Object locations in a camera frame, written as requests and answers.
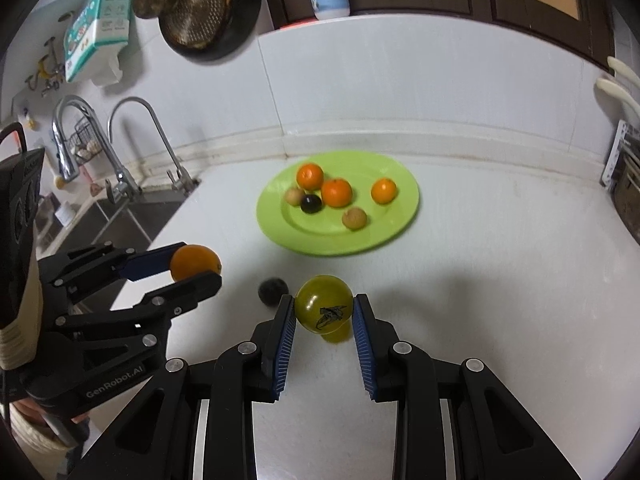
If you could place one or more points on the yellow bicycle ornament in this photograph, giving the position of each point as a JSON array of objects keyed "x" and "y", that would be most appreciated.
[{"x": 45, "y": 72}]

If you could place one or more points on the black frying pan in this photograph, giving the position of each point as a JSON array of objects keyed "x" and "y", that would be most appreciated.
[{"x": 220, "y": 20}]

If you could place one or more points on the large orange tangerine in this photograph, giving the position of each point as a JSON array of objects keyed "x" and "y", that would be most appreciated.
[{"x": 336, "y": 193}]

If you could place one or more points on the teal paper towel pack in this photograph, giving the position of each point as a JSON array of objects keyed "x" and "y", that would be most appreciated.
[{"x": 97, "y": 35}]

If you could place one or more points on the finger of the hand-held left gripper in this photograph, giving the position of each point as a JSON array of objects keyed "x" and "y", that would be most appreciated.
[
  {"x": 195, "y": 287},
  {"x": 150, "y": 262}
]

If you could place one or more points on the brown longan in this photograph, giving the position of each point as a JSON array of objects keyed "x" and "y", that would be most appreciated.
[
  {"x": 294, "y": 195},
  {"x": 354, "y": 218}
]

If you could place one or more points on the person's left forearm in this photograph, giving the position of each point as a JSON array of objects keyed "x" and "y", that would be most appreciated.
[{"x": 22, "y": 335}]

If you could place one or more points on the thin chrome faucet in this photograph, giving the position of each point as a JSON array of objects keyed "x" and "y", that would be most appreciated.
[{"x": 160, "y": 135}]

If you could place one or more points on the green translucent ball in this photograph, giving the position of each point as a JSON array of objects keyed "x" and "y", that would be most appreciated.
[{"x": 320, "y": 305}]

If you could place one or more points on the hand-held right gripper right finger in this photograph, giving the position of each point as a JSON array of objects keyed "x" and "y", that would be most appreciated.
[{"x": 365, "y": 345}]

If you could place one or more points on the large chrome faucet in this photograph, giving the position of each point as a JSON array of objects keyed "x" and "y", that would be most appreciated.
[{"x": 70, "y": 130}]

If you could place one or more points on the steel cooking pot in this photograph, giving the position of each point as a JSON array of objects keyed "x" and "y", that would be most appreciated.
[{"x": 630, "y": 205}]

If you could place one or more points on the dark purple plum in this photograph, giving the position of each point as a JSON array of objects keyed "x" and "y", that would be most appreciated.
[
  {"x": 311, "y": 203},
  {"x": 272, "y": 291}
]

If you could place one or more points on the white dish rack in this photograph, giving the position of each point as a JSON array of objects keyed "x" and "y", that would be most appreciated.
[{"x": 620, "y": 150}]

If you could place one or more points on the steel sink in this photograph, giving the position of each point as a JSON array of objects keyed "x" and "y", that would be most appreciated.
[{"x": 115, "y": 220}]

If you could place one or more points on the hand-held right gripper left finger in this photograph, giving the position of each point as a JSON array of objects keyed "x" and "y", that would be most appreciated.
[{"x": 282, "y": 345}]

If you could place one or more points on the green plate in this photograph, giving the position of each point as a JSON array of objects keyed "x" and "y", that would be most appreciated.
[{"x": 390, "y": 225}]

